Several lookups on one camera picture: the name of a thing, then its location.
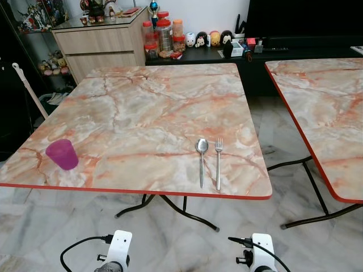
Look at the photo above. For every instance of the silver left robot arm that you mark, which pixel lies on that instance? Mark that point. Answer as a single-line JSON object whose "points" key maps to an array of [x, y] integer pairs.
{"points": [[113, 267]]}

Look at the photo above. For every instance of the silver metal fork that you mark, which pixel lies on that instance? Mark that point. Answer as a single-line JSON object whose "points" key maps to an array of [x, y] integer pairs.
{"points": [[218, 164]]}

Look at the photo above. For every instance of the silver metal spoon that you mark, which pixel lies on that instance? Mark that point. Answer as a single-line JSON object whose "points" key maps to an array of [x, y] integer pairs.
{"points": [[202, 146]]}

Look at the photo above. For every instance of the marble pattern folding table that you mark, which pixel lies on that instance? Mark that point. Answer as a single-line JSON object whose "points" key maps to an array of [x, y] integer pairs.
{"points": [[323, 113], [147, 124]]}

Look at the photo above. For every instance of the purple plastic cup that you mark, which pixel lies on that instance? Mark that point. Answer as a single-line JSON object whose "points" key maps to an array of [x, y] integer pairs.
{"points": [[62, 156]]}

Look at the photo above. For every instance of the small white box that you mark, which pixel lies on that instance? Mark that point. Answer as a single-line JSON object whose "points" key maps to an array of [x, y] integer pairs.
{"points": [[237, 49]]}

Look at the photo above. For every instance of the small red box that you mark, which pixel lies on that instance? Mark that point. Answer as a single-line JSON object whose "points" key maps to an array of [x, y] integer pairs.
{"points": [[251, 43]]}

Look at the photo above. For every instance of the black round plush toy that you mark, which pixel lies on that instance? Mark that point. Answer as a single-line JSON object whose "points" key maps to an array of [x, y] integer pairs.
{"points": [[227, 37], [202, 39]]}

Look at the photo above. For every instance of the yellow round plush toy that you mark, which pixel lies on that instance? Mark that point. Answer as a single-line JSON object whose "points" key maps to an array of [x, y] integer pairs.
{"points": [[215, 38]]}

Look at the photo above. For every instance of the white round plush toy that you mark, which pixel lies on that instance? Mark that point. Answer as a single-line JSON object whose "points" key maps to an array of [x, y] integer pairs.
{"points": [[191, 40]]}

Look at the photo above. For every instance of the small red lid jar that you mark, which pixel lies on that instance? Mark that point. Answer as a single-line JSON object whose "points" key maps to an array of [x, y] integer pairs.
{"points": [[151, 52]]}

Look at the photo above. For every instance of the large red lid snack jar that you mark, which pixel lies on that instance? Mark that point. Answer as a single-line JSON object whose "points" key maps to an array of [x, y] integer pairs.
{"points": [[164, 38]]}

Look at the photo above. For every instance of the orange snack jar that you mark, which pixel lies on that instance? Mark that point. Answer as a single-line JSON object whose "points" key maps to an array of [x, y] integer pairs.
{"points": [[178, 28]]}

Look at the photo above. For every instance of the pale slippers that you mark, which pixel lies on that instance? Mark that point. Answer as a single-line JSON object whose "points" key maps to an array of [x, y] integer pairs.
{"points": [[59, 98]]}

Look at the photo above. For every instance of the tall red lid jar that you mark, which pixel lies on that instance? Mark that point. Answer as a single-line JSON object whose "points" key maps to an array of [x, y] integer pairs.
{"points": [[148, 33]]}

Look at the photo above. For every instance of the black television screen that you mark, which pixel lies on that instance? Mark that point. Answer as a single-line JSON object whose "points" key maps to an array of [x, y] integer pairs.
{"points": [[306, 17]]}

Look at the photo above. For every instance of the light wooden drawer cabinet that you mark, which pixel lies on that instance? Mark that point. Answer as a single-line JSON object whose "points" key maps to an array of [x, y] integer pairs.
{"points": [[102, 48]]}

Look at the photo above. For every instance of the blue trophy figure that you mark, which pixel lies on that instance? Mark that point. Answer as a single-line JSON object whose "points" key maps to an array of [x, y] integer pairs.
{"points": [[154, 8]]}

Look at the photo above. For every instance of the pile of plush toys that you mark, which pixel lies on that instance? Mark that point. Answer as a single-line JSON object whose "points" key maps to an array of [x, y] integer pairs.
{"points": [[54, 63]]}

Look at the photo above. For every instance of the flat red book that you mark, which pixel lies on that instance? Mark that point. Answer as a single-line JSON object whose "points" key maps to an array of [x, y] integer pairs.
{"points": [[130, 11]]}

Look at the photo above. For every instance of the white long stick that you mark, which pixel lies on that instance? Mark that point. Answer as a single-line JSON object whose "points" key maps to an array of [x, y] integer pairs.
{"points": [[28, 90]]}

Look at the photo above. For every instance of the dark potted ornament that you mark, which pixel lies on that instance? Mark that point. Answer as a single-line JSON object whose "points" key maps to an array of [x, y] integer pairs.
{"points": [[95, 8]]}

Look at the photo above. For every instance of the dark glass display shelf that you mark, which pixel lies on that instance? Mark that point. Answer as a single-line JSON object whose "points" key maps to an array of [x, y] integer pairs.
{"points": [[22, 56]]}

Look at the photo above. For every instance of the robot model figures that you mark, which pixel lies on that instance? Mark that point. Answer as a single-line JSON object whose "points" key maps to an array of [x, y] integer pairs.
{"points": [[39, 14]]}

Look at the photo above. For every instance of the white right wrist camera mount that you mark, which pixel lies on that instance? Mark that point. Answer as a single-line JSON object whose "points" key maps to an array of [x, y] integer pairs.
{"points": [[263, 249]]}

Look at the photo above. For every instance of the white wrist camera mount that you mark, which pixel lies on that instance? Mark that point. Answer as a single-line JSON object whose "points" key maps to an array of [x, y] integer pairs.
{"points": [[263, 249], [120, 245]]}

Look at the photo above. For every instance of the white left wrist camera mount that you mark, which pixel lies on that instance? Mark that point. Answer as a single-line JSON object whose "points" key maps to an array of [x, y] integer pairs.
{"points": [[120, 245]]}

